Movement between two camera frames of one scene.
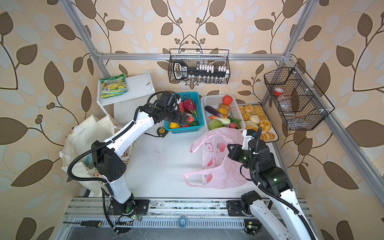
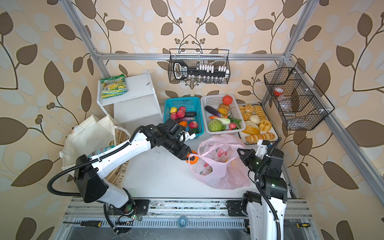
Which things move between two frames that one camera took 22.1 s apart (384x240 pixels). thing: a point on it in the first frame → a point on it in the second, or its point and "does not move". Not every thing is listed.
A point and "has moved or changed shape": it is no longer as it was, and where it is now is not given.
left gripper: x=178 y=118 → x=183 y=154
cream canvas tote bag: x=77 y=154 does not move
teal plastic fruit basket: x=196 y=98 has moved or changed shape
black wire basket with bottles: x=196 y=66 does not move
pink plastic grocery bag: x=220 y=170 has moved or changed shape
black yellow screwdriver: x=89 y=223 does not move
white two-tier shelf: x=139 y=89 does not move
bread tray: x=255 y=117 does not move
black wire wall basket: x=301 y=105 does not move
